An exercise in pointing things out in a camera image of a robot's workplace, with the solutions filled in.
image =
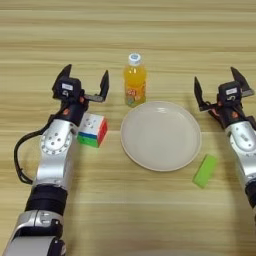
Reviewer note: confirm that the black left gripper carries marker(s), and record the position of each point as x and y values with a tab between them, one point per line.
72	112

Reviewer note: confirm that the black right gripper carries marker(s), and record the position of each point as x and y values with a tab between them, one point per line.
230	113

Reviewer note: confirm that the orange juice bottle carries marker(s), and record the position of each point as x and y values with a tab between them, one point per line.
135	83

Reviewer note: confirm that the multicoloured puzzle cube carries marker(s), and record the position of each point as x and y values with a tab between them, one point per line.
93	130

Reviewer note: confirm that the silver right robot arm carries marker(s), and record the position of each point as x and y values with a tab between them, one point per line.
245	146

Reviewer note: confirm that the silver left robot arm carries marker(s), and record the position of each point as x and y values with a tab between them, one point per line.
53	160

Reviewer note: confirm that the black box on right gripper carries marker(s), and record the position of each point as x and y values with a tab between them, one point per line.
230	90

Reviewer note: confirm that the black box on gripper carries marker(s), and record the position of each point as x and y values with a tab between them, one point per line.
230	90
67	88

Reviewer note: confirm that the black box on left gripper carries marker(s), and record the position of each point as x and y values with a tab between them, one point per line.
67	88

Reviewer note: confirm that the beige round plate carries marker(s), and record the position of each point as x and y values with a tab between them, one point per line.
160	136

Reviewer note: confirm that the green rectangular block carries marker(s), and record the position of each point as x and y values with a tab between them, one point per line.
205	170

